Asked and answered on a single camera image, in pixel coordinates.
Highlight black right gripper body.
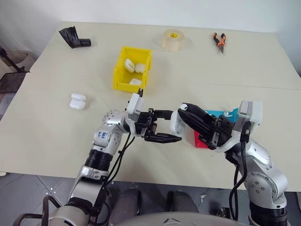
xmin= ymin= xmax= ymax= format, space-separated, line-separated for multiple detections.
xmin=199 ymin=113 xmax=236 ymax=151

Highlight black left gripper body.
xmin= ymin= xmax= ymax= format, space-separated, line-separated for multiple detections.
xmin=135 ymin=109 xmax=158 ymax=142

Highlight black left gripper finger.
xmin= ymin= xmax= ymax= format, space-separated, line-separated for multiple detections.
xmin=153 ymin=109 xmax=174 ymax=121
xmin=144 ymin=132 xmax=183 ymax=145

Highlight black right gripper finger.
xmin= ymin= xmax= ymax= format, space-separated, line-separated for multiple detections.
xmin=181 ymin=102 xmax=215 ymax=120
xmin=177 ymin=109 xmax=215 ymax=142

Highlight yellow plastic bin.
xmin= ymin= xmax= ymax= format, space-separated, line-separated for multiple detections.
xmin=112 ymin=46 xmax=153 ymax=94

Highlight teal tray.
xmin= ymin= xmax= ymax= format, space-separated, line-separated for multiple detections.
xmin=203 ymin=107 xmax=239 ymax=123

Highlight red tray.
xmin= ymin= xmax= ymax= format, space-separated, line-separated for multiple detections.
xmin=193 ymin=130 xmax=210 ymax=150

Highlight orange and black pliers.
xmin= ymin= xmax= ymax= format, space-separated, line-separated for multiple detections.
xmin=212 ymin=32 xmax=227 ymax=55

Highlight beige tape roll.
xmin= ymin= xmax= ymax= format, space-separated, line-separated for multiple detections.
xmin=161 ymin=29 xmax=184 ymax=53

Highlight grey robot torso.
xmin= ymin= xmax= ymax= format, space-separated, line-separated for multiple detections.
xmin=46 ymin=205 xmax=250 ymax=226

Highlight beige round bucket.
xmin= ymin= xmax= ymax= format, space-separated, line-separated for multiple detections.
xmin=13 ymin=50 xmax=36 ymax=72

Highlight black stand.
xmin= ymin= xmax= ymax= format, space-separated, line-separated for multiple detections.
xmin=0 ymin=45 xmax=31 ymax=94

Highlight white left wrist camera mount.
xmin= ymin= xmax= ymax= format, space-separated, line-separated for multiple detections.
xmin=126 ymin=92 xmax=147 ymax=137

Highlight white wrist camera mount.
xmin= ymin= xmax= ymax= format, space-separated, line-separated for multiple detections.
xmin=126 ymin=92 xmax=147 ymax=137
xmin=213 ymin=99 xmax=263 ymax=153

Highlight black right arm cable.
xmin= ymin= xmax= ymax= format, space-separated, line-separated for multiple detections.
xmin=229 ymin=121 xmax=251 ymax=221

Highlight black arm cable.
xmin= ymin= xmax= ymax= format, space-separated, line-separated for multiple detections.
xmin=229 ymin=121 xmax=251 ymax=221
xmin=89 ymin=133 xmax=136 ymax=224

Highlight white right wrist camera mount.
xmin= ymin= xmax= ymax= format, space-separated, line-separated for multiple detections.
xmin=213 ymin=99 xmax=263 ymax=153

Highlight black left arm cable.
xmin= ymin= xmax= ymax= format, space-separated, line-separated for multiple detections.
xmin=89 ymin=133 xmax=136 ymax=224

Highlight black plastic bracket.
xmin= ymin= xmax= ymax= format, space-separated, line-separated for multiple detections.
xmin=58 ymin=25 xmax=92 ymax=49

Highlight black torso cable loop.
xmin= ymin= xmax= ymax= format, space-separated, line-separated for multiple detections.
xmin=13 ymin=194 xmax=62 ymax=226

